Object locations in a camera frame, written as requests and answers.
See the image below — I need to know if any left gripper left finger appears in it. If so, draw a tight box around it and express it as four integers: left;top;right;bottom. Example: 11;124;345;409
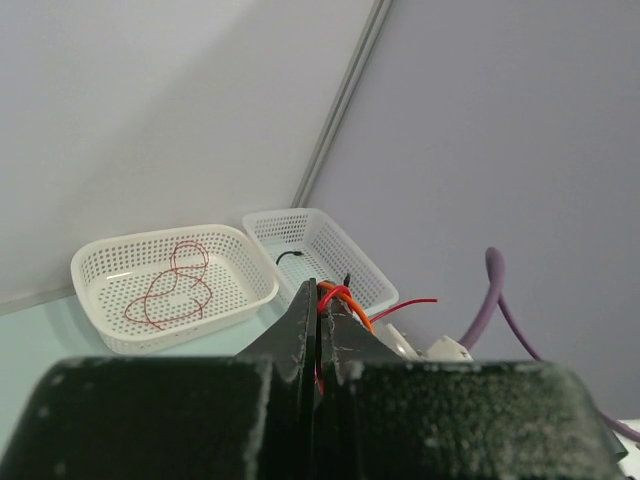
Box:
238;279;318;479

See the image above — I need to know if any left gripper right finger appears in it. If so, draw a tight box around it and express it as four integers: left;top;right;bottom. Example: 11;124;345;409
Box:
317;300;415;479

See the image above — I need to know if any thick red orange cable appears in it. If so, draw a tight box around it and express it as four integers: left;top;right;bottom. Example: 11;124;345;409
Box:
317;281;376;333

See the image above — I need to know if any thin dark red wire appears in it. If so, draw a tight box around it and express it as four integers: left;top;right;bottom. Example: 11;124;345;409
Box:
123;241;211;331

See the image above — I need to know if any right white plastic basket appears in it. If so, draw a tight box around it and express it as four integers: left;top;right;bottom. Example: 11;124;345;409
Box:
242;208;399;315

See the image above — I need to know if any white plastic basket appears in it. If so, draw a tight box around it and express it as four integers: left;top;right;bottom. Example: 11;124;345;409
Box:
70;224;279;355
242;208;399;315

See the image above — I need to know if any middle white plastic basket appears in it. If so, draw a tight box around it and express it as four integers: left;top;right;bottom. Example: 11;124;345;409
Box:
70;224;279;355

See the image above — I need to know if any black cable in basket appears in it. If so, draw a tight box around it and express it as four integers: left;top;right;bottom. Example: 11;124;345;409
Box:
275;249;351;288

